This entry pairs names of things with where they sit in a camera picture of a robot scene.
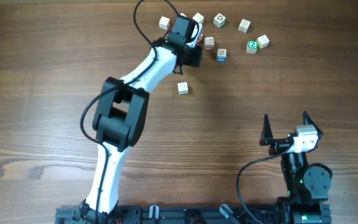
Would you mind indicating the wooden block animal picture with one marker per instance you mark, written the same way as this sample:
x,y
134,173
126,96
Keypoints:
x,y
200,38

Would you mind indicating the wooden block number six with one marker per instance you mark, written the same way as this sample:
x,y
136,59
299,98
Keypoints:
x,y
183,88

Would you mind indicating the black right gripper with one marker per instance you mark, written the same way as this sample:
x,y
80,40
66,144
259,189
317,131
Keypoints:
x,y
267,139

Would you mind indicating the wooden block leaf picture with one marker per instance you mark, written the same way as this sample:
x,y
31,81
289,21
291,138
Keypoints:
x,y
221,55

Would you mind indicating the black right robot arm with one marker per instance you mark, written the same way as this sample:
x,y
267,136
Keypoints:
x,y
307,184

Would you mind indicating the wooden block soccer ball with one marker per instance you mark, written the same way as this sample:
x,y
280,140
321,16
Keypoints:
x,y
219,20

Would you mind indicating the wooden block baseball picture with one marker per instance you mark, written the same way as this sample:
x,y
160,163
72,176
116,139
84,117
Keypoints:
x,y
209,43

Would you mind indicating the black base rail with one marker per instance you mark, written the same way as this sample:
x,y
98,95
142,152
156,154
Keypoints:
x,y
265,213

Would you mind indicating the wooden block red side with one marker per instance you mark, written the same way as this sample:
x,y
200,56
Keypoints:
x,y
164,23

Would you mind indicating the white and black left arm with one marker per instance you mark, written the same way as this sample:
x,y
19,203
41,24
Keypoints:
x,y
121,108

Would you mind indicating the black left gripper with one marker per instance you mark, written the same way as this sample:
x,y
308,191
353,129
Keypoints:
x,y
197,61

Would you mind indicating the wooden block number three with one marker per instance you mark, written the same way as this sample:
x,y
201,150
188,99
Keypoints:
x,y
262,41

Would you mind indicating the wooden block yellow letter B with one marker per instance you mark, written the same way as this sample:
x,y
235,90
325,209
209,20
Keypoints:
x,y
244,25

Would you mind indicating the wooden block green letter Z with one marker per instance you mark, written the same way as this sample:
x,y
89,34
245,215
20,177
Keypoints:
x,y
252,47

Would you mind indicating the wooden block red letter M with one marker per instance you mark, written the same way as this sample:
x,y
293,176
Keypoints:
x,y
198,18

